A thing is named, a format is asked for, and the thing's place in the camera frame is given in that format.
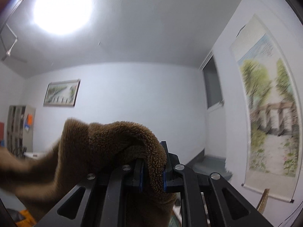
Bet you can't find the hanging scroll painting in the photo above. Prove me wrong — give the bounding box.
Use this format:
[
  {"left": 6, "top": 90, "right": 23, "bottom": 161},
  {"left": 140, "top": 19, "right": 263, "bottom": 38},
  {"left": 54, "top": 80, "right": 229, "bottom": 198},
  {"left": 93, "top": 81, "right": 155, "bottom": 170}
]
[{"left": 229, "top": 14, "right": 299, "bottom": 204}]

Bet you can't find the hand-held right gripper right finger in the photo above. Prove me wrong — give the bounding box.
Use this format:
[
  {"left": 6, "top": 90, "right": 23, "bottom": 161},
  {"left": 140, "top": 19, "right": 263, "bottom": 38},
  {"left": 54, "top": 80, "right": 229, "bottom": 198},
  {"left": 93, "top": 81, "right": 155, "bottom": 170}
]
[{"left": 160, "top": 141, "right": 275, "bottom": 227}]

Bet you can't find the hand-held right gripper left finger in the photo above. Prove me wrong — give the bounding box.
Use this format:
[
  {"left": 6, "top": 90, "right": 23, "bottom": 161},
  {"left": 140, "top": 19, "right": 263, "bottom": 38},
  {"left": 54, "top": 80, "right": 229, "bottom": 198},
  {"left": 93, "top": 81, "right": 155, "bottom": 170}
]
[{"left": 41, "top": 158, "right": 145, "bottom": 227}]

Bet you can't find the round ceiling light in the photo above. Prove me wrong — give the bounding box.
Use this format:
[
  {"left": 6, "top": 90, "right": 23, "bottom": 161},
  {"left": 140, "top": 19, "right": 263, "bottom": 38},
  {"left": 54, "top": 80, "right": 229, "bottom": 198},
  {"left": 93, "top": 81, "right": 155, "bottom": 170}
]
[{"left": 33, "top": 0, "right": 93, "bottom": 35}]

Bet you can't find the brown fleece garment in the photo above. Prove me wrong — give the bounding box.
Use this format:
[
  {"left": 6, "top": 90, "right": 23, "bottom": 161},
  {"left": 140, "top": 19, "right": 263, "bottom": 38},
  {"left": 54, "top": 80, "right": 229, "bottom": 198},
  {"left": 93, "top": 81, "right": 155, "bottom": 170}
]
[{"left": 0, "top": 118, "right": 177, "bottom": 227}]

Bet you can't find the orange and blue paper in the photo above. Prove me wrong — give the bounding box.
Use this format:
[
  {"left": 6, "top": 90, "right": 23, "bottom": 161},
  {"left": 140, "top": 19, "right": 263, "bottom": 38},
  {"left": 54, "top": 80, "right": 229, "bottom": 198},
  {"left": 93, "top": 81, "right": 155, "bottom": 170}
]
[{"left": 25, "top": 114, "right": 34, "bottom": 132}]

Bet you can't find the window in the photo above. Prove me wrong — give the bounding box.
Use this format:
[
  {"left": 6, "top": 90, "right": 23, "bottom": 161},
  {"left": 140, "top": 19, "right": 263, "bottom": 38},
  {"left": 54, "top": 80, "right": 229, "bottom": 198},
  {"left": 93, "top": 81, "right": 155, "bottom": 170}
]
[{"left": 202, "top": 54, "right": 224, "bottom": 110}]

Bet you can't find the grey cabinet with glass doors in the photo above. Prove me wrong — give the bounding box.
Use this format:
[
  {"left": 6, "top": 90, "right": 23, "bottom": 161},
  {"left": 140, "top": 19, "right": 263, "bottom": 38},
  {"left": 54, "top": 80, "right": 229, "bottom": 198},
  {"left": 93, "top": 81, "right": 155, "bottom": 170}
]
[{"left": 7, "top": 105, "right": 36, "bottom": 157}]

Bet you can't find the metal ceiling rod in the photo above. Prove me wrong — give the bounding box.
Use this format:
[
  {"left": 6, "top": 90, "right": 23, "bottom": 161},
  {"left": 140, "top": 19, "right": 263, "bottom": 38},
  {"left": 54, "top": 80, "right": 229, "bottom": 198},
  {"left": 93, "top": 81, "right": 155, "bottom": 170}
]
[{"left": 0, "top": 23, "right": 28, "bottom": 64}]

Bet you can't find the grey step platform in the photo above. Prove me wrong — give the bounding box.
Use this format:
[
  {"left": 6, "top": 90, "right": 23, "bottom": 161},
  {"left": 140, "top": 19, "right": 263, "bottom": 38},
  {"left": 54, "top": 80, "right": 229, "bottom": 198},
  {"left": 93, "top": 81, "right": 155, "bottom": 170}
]
[{"left": 192, "top": 155, "right": 234, "bottom": 182}]

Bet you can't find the framed landscape painting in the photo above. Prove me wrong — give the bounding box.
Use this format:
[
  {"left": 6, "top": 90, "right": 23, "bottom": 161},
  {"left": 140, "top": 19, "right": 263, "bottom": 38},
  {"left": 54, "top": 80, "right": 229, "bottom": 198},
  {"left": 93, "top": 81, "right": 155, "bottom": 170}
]
[{"left": 43, "top": 79, "right": 81, "bottom": 107}]

